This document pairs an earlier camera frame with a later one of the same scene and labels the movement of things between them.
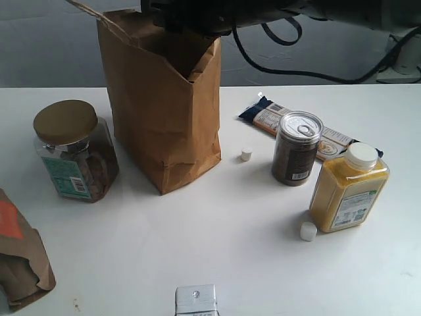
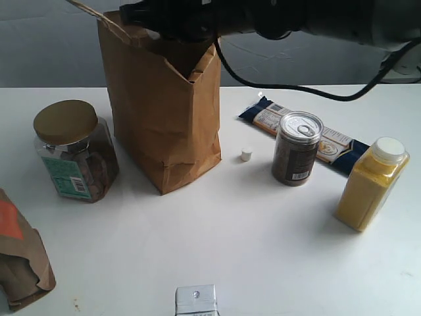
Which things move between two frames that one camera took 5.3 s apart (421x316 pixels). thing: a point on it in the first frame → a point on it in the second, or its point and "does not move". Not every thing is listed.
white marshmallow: [246, 154] does not move
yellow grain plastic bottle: [348, 189] → [367, 192]
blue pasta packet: [264, 114] does not move
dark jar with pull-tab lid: [296, 147] does not move
